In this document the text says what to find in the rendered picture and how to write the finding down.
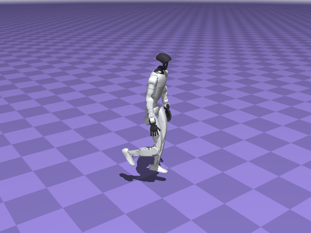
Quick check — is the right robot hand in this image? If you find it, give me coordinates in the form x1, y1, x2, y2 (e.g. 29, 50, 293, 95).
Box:
149, 120, 161, 136

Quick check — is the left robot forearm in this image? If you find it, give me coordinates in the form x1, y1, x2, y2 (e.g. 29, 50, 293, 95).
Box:
161, 91, 169, 108

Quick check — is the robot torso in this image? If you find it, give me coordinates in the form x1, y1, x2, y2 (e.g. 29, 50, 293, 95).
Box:
146, 70, 167, 116

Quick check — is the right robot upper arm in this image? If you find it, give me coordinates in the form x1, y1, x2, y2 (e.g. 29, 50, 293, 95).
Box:
145, 75, 158, 103

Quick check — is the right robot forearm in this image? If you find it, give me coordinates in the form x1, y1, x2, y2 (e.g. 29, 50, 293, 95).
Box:
146, 98, 155, 124

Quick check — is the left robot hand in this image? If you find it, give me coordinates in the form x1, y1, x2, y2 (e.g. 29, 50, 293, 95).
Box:
164, 104, 172, 122

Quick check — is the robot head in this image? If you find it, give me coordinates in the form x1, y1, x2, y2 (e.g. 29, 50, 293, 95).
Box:
153, 53, 171, 74

